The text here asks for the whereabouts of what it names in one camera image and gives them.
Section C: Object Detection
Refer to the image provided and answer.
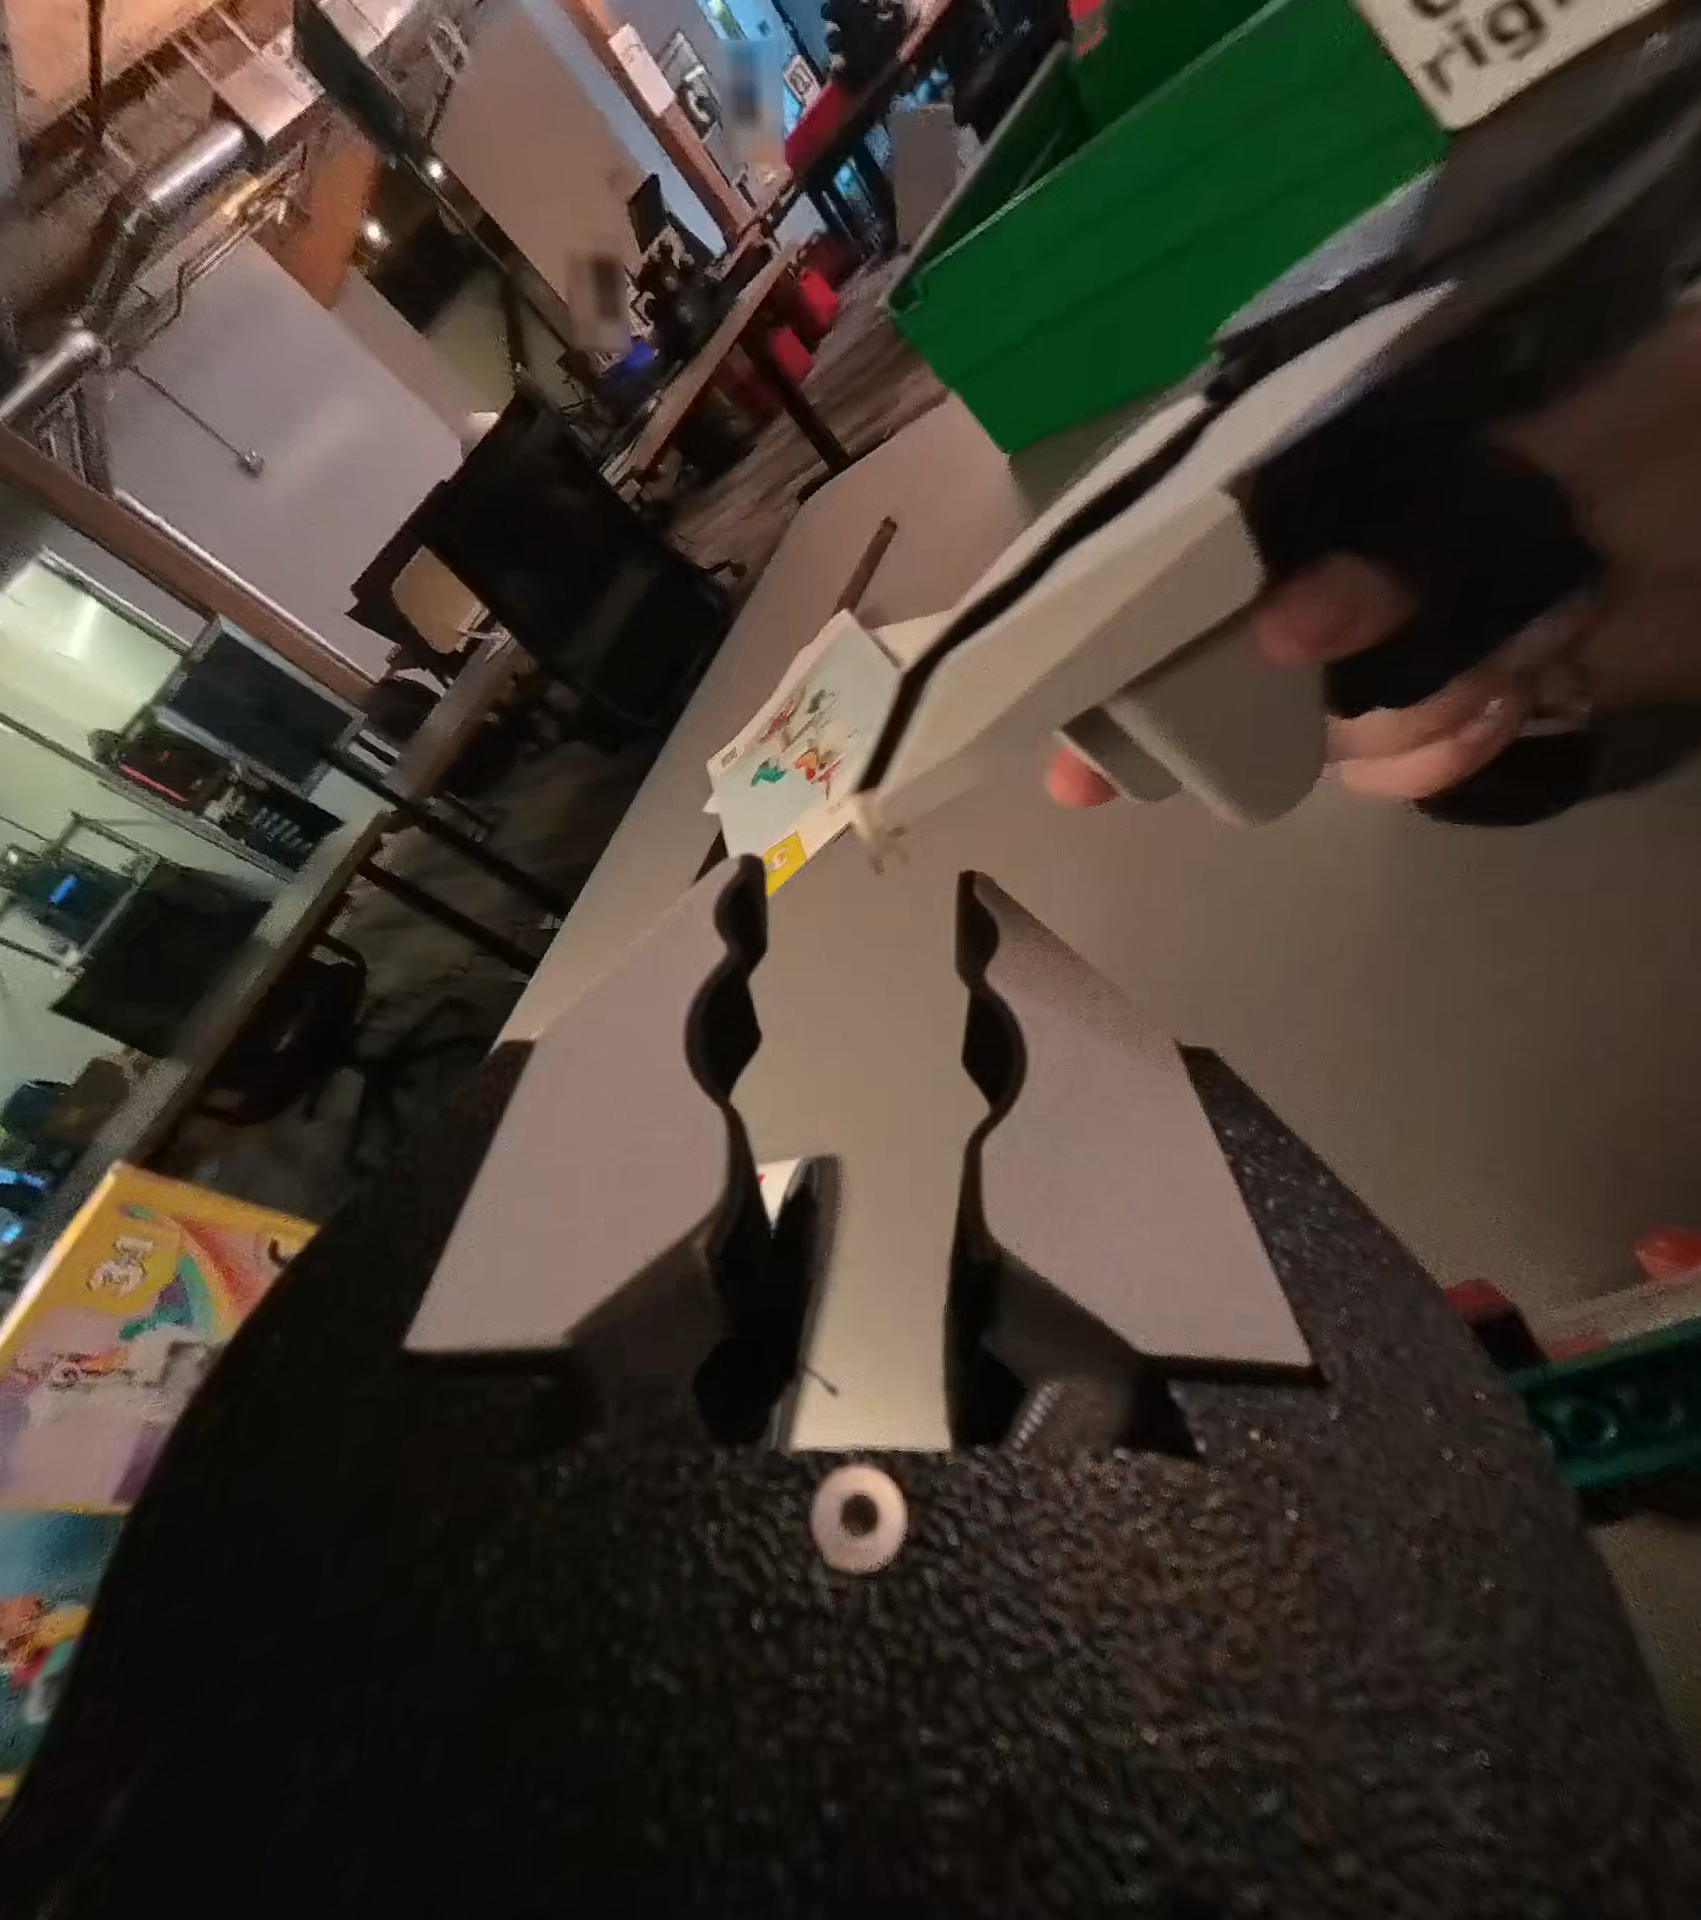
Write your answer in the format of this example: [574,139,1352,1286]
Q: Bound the multicolour lego model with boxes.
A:
[1446,1221,1701,1487]

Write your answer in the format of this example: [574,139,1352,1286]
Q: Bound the wooden table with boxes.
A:
[595,227,856,503]

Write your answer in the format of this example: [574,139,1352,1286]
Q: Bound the colourful instruction booklet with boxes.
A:
[705,611,891,897]

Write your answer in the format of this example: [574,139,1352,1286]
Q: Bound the black mesh office chair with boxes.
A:
[341,394,738,735]

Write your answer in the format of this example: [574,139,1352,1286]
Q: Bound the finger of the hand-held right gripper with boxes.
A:
[856,483,1334,843]
[883,283,1460,710]

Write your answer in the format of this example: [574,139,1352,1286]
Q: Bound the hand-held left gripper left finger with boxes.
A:
[406,857,771,1358]

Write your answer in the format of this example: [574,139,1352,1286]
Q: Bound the yellow lego box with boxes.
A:
[0,1157,322,1801]

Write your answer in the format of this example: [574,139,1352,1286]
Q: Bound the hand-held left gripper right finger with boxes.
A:
[947,873,1321,1376]

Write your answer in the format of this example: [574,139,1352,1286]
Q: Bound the green plastic bin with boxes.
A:
[888,0,1456,453]

